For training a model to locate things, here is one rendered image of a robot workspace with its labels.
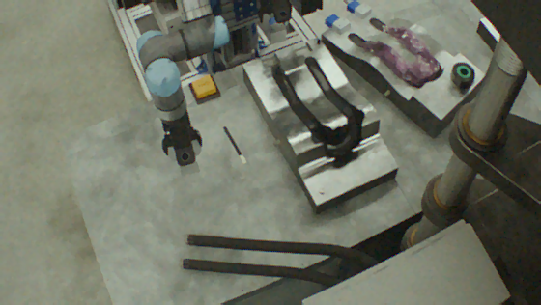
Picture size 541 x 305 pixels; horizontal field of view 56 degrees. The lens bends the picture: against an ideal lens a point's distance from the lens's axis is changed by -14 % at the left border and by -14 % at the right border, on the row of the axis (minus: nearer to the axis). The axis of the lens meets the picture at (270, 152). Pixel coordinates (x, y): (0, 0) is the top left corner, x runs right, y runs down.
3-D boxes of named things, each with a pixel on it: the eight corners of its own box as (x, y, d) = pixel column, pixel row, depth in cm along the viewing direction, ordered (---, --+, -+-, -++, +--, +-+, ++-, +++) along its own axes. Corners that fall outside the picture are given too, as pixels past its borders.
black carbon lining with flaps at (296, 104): (269, 75, 177) (267, 56, 169) (316, 58, 180) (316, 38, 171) (322, 167, 161) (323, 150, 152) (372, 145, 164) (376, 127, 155)
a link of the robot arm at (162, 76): (171, 49, 128) (182, 76, 124) (179, 78, 137) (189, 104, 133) (139, 62, 126) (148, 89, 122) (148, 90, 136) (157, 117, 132)
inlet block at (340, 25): (311, 18, 194) (312, 8, 189) (322, 12, 195) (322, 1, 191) (339, 40, 189) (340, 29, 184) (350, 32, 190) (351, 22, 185)
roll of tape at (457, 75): (444, 75, 170) (447, 69, 167) (460, 64, 172) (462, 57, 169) (463, 93, 167) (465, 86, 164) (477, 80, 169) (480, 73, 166)
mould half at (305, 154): (243, 81, 185) (241, 55, 173) (317, 54, 189) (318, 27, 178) (316, 214, 161) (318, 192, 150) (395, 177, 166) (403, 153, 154)
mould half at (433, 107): (321, 43, 191) (321, 22, 182) (371, 9, 199) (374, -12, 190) (434, 139, 172) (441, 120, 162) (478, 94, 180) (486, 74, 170)
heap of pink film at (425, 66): (354, 47, 183) (355, 32, 176) (388, 22, 188) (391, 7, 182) (414, 97, 173) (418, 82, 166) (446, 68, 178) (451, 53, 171)
